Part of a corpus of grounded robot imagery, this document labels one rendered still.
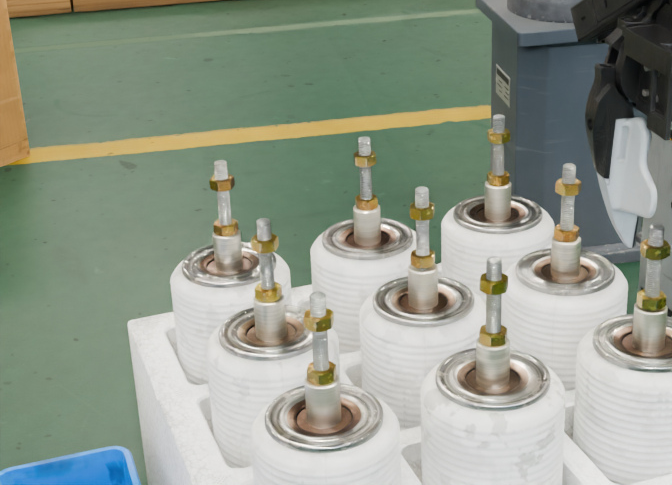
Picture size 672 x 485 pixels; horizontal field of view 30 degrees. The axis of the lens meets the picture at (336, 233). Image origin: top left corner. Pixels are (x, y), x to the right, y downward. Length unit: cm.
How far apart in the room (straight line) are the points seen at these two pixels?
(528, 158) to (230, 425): 70
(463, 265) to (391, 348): 17
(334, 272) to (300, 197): 75
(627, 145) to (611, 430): 20
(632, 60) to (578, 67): 67
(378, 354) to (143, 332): 24
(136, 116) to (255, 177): 36
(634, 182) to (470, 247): 27
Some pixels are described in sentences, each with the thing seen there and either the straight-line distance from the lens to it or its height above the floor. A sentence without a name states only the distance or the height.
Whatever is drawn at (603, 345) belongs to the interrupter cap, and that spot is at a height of 25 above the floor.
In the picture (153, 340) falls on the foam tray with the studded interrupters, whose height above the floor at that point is 18.
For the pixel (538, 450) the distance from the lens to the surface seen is 83.
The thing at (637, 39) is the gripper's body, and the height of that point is 48.
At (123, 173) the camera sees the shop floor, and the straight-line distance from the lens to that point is 189.
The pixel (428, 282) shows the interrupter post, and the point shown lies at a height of 27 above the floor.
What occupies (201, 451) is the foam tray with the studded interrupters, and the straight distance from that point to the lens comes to 91.
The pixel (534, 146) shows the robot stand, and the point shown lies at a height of 16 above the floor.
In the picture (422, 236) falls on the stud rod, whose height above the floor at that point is 31.
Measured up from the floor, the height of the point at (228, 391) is 23.
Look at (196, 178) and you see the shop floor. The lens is 184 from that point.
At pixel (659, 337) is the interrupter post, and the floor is 26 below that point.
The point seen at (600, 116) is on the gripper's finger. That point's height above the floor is 42.
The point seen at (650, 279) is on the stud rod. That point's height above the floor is 30.
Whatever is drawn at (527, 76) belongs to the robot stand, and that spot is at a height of 24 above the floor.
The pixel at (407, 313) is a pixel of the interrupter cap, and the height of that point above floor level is 25.
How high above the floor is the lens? 70
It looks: 25 degrees down
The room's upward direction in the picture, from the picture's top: 3 degrees counter-clockwise
